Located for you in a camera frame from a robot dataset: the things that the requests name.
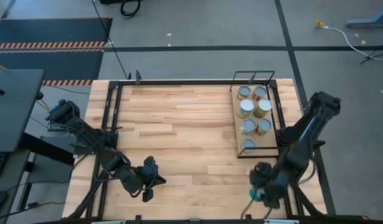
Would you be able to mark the black metal table frame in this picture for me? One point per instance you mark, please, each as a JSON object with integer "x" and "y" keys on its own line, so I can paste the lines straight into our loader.
{"x": 191, "y": 82}

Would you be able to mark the black mat hazard stripe edge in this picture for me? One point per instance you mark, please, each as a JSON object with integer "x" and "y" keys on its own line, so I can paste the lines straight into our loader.
{"x": 51, "y": 31}
{"x": 38, "y": 65}

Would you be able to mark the grey-blue desk leg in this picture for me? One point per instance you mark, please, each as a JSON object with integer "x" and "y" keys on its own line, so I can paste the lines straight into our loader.
{"x": 365, "y": 22}

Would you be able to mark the grey side desk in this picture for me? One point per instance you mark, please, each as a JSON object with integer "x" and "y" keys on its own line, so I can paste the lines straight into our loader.
{"x": 13, "y": 174}

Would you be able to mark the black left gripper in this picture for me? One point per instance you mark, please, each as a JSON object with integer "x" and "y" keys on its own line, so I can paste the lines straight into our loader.
{"x": 136, "y": 179}

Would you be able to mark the teal yellow label tin can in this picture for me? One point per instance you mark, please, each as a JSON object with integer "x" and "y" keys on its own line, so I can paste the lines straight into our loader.
{"x": 246, "y": 106}

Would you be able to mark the pineapple picture tin can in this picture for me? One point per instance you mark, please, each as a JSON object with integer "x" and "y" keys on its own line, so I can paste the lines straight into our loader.
{"x": 248, "y": 125}

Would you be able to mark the black power adapter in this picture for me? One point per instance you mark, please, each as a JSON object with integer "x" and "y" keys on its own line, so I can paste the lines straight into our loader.
{"x": 54, "y": 127}

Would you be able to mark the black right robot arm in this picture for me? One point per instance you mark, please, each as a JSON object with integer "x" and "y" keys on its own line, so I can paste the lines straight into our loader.
{"x": 303, "y": 140}

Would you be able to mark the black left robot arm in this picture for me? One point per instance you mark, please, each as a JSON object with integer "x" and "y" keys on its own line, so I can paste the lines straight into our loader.
{"x": 88, "y": 135}

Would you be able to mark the dark grey desk top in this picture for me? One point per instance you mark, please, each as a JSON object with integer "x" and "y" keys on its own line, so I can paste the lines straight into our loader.
{"x": 13, "y": 109}

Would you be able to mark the black desk foot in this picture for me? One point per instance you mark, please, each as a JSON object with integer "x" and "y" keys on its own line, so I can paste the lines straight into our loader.
{"x": 48, "y": 146}

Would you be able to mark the short red white tin can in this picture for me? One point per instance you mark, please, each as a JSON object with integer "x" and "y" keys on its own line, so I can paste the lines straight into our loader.
{"x": 259, "y": 92}

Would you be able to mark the wooden shelf black metal frame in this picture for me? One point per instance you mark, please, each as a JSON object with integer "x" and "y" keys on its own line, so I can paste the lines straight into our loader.
{"x": 267, "y": 142}

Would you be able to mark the black box on floor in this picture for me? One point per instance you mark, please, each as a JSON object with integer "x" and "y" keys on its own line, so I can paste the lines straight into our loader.
{"x": 110, "y": 1}

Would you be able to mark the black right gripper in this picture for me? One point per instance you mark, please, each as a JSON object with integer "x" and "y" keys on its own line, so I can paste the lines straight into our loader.
{"x": 262, "y": 174}

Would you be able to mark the Mushrooms Pieces label tin can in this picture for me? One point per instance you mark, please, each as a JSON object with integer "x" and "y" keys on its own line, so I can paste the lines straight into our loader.
{"x": 248, "y": 145}

